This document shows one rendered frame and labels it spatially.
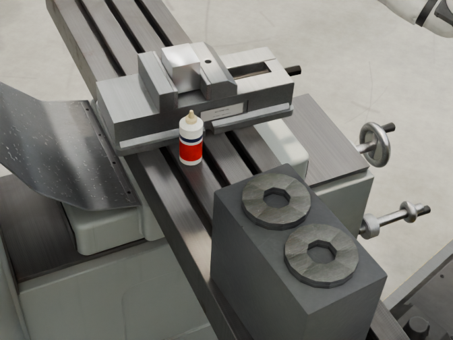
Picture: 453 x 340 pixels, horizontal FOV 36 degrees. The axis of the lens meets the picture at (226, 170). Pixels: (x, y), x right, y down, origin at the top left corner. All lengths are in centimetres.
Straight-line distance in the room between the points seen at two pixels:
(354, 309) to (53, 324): 75
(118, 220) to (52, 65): 176
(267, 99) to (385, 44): 196
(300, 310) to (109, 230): 57
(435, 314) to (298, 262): 69
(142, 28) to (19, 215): 47
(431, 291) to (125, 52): 80
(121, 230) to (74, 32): 46
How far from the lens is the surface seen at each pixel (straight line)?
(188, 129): 116
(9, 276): 128
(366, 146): 174
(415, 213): 177
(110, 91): 127
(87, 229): 129
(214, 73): 124
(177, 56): 123
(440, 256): 184
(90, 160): 133
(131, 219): 131
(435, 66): 316
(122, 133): 122
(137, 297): 150
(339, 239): 87
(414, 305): 146
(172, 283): 151
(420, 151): 271
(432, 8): 112
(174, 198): 116
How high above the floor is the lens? 176
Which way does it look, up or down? 45 degrees down
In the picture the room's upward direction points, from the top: 4 degrees clockwise
